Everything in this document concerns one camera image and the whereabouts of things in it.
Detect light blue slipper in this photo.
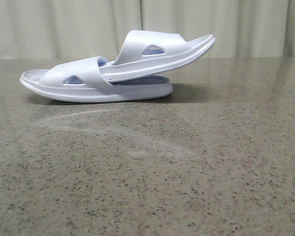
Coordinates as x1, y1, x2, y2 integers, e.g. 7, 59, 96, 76
99, 30, 215, 82
20, 57, 173, 103

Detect grey-green background curtain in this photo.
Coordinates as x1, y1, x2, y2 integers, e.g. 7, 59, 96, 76
0, 0, 295, 59

